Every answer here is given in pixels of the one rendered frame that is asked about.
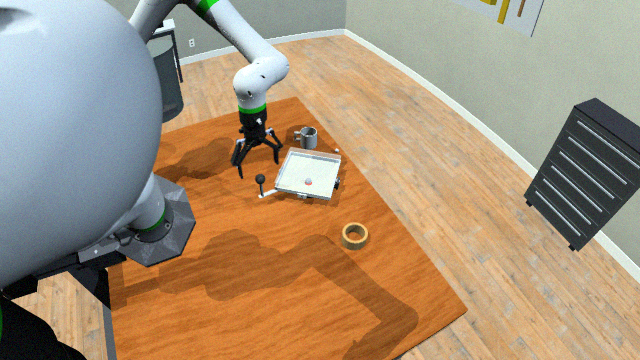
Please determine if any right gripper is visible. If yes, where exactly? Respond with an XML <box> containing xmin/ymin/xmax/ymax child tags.
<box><xmin>58</xmin><ymin>341</ymin><xmax>87</xmax><ymax>360</ymax></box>

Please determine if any grey metal cylinder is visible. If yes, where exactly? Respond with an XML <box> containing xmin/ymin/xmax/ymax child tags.
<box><xmin>294</xmin><ymin>127</ymin><xmax>317</xmax><ymax>150</ymax></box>

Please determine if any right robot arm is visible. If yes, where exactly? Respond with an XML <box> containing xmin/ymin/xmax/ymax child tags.
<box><xmin>0</xmin><ymin>0</ymin><xmax>174</xmax><ymax>360</ymax></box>

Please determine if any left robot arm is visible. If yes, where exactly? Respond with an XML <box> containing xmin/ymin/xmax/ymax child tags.
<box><xmin>129</xmin><ymin>0</ymin><xmax>289</xmax><ymax>127</ymax></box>

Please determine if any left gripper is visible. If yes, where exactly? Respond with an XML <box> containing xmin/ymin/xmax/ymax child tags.
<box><xmin>230</xmin><ymin>123</ymin><xmax>283</xmax><ymax>179</ymax></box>

